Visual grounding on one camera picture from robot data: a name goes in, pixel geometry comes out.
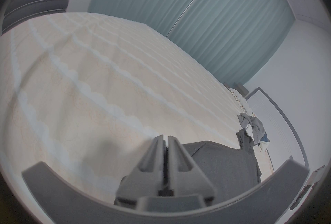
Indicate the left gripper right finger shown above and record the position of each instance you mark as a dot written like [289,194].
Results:
[183,173]

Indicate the white printed pillow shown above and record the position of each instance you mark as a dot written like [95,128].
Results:
[240,100]

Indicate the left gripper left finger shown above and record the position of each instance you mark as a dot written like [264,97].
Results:
[150,171]

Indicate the bed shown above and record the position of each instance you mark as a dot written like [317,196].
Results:
[90,88]

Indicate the black T-shirt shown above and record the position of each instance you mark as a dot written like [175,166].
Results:
[225,166]

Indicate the pile of clothes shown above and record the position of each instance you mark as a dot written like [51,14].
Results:
[256,124]

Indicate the grey bedside table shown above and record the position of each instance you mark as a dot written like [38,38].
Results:
[240,87]

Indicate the black chest of drawers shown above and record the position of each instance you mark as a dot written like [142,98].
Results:
[38,5]

